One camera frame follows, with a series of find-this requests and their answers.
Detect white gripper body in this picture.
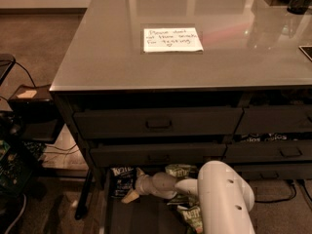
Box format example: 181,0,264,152
135,175,153,195

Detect blue Kettle chip bag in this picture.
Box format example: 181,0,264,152
110,167,137,198

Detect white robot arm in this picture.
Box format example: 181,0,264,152
122,161,255,234

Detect open bottom left drawer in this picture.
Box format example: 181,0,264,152
101,168,189,234

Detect middle left drawer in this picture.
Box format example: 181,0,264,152
90,142,226,167

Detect green Kettle bag middle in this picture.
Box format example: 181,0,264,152
167,194,199,208

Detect green kettle bag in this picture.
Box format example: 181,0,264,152
165,164,198,178
177,206,203,234
167,194,199,208

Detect green Kettle bag back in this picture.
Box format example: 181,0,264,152
165,164,198,178

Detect green Kettle bag front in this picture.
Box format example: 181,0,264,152
177,206,203,234

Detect top left drawer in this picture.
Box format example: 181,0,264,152
73,107,243,139

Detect dark grey drawer cabinet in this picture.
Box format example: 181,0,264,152
49,0,312,222

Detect dark snack bags in drawer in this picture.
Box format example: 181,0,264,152
234,132,312,142

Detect top right drawer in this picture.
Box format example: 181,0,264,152
236,105,312,135

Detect bottom right drawer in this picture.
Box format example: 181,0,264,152
233,163,312,180

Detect middle right drawer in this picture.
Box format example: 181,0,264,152
223,140,312,163

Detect dark tablet on counter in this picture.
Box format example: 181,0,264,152
298,46,312,61

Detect dark crate of snacks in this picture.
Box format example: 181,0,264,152
0,140,45,196

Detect black box with label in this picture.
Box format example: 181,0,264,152
8,85,64,143

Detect white handwritten paper note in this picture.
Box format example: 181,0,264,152
143,27,203,53

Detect white cable on floor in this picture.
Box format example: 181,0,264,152
3,193,27,234

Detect black floor cable right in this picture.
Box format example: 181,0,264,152
253,178,297,204

